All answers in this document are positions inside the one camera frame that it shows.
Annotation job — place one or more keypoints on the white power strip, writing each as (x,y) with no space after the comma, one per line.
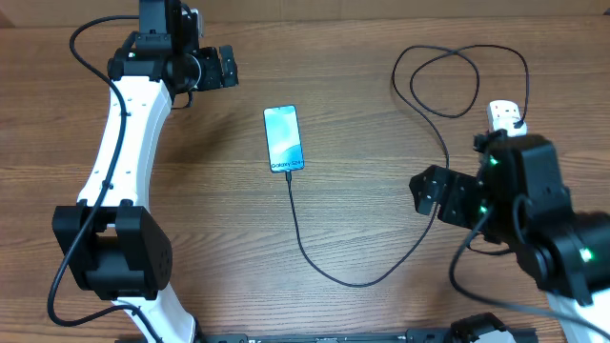
(503,109)

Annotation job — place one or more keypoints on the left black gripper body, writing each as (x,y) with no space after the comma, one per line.
(211,75)

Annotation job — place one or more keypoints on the white charger plug adapter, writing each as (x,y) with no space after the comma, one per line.
(509,125)

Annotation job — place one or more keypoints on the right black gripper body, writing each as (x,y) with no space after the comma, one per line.
(458,205)

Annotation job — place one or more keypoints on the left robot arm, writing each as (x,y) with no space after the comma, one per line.
(112,246)

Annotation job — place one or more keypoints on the Samsung Galaxy smartphone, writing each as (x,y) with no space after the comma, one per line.
(283,139)

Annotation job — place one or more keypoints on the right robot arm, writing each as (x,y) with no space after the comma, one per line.
(518,198)

